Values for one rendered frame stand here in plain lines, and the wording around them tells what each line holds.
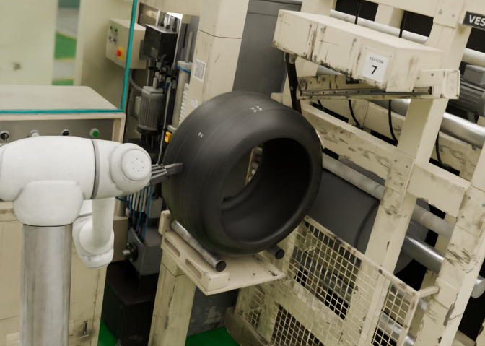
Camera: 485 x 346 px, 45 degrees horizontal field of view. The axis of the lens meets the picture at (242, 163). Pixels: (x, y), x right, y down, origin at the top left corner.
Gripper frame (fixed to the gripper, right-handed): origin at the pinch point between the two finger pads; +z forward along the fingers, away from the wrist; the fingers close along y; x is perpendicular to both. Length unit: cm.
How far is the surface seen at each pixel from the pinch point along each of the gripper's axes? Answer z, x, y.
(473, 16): 91, -53, -39
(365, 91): 68, -24, -18
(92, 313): -13, 92, 50
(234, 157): 15.8, -6.3, -12.6
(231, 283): 20, 48, -11
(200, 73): 28.1, -21.3, 30.4
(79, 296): -19, 80, 50
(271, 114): 32.6, -17.5, -9.5
